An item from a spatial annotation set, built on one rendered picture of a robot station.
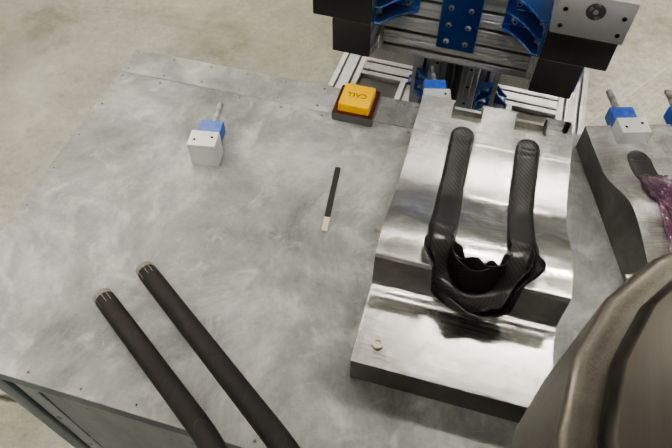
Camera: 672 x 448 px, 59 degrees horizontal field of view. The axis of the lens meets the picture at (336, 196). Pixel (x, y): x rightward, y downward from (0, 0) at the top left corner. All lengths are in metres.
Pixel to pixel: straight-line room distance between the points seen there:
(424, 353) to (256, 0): 2.27
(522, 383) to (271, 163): 0.56
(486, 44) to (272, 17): 1.50
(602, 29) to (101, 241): 0.97
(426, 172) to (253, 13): 1.94
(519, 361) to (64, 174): 0.82
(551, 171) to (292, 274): 0.45
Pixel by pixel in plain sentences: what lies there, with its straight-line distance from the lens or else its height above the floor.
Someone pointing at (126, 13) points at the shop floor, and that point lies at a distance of 2.95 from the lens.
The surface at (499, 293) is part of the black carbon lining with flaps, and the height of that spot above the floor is 0.88.
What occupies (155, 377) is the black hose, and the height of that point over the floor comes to 0.86.
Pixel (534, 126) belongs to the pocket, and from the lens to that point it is 1.11.
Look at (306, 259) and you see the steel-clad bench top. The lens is 0.97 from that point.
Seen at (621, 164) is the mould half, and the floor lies 0.85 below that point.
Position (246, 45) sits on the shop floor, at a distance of 2.64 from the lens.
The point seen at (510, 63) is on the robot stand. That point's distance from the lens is 1.47.
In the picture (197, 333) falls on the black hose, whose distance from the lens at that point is 0.85.
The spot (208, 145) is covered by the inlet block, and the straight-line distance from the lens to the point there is 1.07.
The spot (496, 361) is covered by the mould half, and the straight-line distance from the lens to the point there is 0.86.
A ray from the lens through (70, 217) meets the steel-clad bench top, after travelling 1.11.
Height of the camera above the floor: 1.63
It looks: 53 degrees down
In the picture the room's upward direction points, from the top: straight up
